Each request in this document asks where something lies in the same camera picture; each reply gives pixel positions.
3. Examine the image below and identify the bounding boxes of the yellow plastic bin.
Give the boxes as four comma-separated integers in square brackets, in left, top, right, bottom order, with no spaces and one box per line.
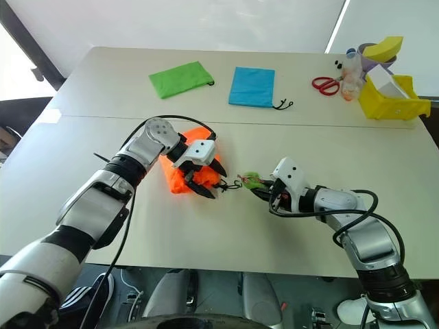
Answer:
[358,74,432,121]

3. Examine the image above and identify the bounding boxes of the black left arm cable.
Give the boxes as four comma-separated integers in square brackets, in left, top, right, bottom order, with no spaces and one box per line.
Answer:
[80,114,218,329]

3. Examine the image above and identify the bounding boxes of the dark metal frame post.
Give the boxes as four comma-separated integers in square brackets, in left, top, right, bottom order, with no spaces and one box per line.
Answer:
[0,0,67,92]

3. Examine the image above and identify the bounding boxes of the white cardboard box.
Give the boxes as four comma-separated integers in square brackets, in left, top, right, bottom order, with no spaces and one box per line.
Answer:
[367,64,411,100]

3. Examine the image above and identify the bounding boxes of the grey rounded shell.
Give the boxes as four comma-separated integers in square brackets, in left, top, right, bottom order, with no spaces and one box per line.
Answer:
[141,270,200,319]
[241,271,284,324]

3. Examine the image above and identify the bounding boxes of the green fuzzy keychain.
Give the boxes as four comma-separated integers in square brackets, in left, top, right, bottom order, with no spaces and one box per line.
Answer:
[237,169,267,191]

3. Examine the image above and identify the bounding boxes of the black white-striped sneaker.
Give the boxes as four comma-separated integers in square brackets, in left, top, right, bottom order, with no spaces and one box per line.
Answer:
[58,272,115,329]

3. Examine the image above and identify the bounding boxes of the blue fabric pouch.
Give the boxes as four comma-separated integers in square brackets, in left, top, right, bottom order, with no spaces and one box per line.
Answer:
[228,66,295,112]

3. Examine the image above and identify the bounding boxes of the orange drawstring pouch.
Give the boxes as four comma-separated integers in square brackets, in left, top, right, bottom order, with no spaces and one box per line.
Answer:
[160,125,243,196]

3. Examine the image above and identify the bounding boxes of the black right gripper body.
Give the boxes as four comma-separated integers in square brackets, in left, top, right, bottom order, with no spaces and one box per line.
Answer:
[268,179,293,210]

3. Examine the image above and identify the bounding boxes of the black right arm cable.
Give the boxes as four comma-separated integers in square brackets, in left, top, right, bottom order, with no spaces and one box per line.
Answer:
[268,188,407,276]

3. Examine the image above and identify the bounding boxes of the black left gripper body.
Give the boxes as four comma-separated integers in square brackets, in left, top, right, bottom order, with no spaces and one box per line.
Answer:
[178,158,214,186]

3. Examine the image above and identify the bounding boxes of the green fabric pouch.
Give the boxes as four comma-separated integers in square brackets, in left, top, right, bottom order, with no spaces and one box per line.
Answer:
[147,60,216,100]

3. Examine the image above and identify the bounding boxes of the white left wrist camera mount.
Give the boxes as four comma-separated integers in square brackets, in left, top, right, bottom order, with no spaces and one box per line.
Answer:
[171,139,217,169]

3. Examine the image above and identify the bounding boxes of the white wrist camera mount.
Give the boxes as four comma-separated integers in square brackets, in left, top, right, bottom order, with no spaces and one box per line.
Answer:
[269,156,310,214]
[171,139,217,169]

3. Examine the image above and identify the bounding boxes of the yellow curved sponge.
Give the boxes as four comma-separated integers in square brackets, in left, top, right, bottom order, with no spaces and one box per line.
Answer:
[362,35,404,63]

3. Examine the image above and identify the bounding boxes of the white rounded floor object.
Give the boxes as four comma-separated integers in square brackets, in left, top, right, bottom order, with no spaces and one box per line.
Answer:
[337,297,368,321]

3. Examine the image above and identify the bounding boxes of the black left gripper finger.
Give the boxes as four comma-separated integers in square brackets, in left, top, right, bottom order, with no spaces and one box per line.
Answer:
[186,178,217,200]
[209,154,228,178]

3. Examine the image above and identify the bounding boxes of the red-handled scissors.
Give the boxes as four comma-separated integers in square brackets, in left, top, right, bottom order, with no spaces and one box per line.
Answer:
[311,75,344,96]

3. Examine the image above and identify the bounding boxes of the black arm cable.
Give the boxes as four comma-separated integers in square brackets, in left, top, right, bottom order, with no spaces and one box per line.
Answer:
[80,114,218,329]
[268,188,407,276]

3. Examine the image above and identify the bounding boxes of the clear plastic bottle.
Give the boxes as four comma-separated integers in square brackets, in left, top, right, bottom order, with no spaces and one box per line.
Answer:
[340,47,365,103]

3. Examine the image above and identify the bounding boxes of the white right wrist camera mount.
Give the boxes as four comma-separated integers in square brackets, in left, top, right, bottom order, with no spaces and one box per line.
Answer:
[269,156,310,214]

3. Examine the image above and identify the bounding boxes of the purple plastic bowl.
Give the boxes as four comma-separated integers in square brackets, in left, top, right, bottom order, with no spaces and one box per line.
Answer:
[356,42,399,73]

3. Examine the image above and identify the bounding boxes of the white floor cable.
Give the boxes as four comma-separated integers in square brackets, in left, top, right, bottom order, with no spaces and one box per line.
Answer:
[119,268,143,300]

